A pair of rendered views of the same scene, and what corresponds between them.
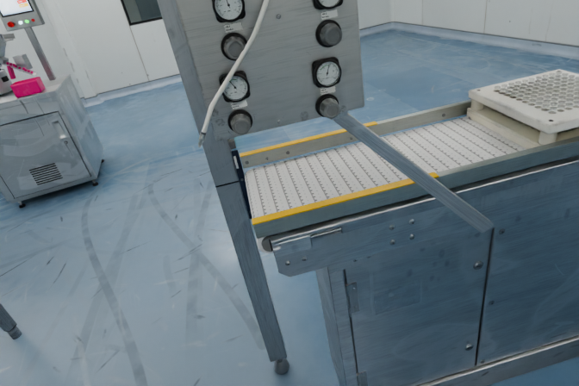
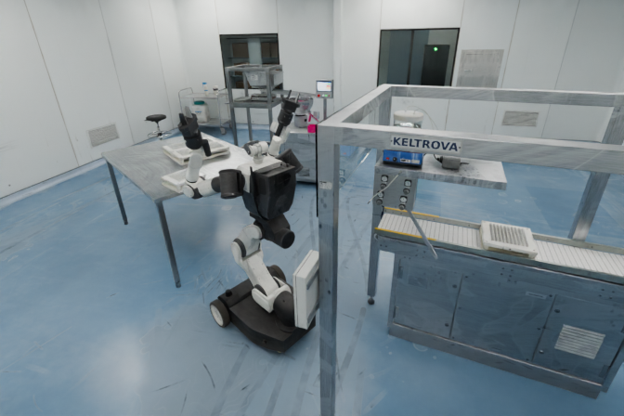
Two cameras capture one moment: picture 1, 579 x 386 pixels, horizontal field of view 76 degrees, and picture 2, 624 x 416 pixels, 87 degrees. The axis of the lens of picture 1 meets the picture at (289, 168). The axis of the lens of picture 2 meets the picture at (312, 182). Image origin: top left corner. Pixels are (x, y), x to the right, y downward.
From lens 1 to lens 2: 134 cm
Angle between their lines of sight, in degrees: 27
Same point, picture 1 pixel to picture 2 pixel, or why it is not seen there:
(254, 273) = (374, 252)
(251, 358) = (359, 292)
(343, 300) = (396, 270)
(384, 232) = (414, 250)
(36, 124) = (310, 147)
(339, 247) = (397, 248)
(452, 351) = (438, 322)
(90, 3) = (358, 75)
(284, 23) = (396, 185)
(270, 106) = (387, 201)
